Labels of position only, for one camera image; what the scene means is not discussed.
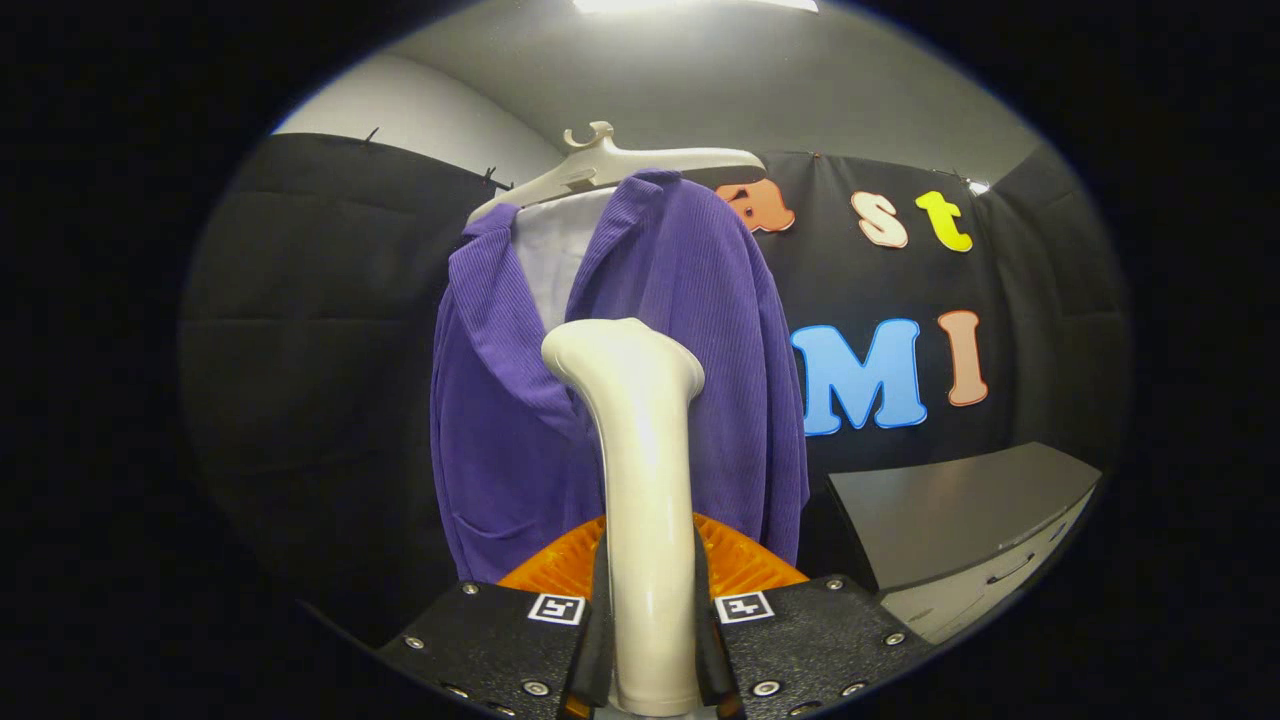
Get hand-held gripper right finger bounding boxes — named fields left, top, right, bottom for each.
left=692, top=513, right=936, bottom=720

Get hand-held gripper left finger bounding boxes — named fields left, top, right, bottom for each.
left=375, top=515, right=613, bottom=720

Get cream garment steamer head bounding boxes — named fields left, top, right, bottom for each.
left=541, top=317, right=706, bottom=717

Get purple corduroy jacket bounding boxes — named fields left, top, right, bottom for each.
left=430, top=170, right=809, bottom=584

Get white steamer board pad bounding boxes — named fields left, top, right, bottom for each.
left=513, top=188, right=616, bottom=336

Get grey cabinet with dark top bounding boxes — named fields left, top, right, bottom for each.
left=826, top=442, right=1103, bottom=646

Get cream plastic hanger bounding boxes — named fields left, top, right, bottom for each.
left=465, top=121, right=766, bottom=226

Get ceiling light panel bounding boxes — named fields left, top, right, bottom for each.
left=572, top=0, right=819, bottom=14

